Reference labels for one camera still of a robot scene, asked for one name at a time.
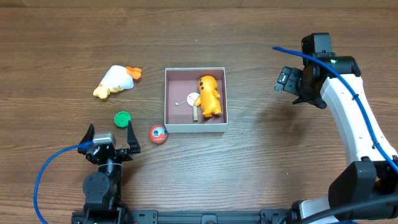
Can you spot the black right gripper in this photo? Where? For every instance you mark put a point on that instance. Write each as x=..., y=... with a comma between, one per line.
x=304, y=98

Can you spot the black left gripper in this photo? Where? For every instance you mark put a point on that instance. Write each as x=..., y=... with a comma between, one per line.
x=109, y=153

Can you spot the red round face ball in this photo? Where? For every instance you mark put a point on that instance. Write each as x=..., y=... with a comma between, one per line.
x=158, y=134

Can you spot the white plush duck toy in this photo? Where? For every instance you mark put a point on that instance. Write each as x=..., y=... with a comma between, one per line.
x=116, y=79

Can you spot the small wooden rattle drum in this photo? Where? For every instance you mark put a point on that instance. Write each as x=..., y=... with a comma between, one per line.
x=191, y=99

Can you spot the orange dog figurine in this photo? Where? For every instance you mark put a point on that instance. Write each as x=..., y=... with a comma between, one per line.
x=209, y=99

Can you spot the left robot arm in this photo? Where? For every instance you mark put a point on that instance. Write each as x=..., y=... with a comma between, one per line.
x=103, y=188

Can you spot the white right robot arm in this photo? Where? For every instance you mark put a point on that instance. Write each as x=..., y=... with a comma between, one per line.
x=367, y=188

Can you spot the green round gear toy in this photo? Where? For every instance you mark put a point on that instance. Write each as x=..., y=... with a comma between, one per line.
x=122, y=119

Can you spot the white box pink inside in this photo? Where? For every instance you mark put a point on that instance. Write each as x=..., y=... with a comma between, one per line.
x=179, y=82

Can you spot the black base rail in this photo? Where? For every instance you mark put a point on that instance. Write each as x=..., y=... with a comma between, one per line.
x=156, y=217

